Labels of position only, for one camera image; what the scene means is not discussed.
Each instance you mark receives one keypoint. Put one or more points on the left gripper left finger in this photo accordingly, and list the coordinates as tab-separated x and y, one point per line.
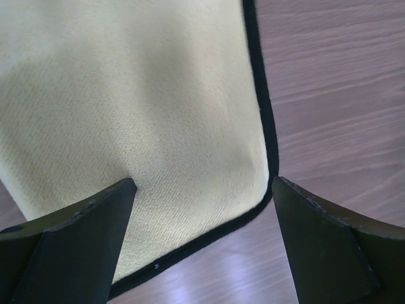
70	255

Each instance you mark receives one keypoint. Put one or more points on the dark grey towel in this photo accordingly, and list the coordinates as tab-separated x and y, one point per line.
171	94

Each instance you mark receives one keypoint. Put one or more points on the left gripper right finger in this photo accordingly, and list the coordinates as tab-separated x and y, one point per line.
335	254

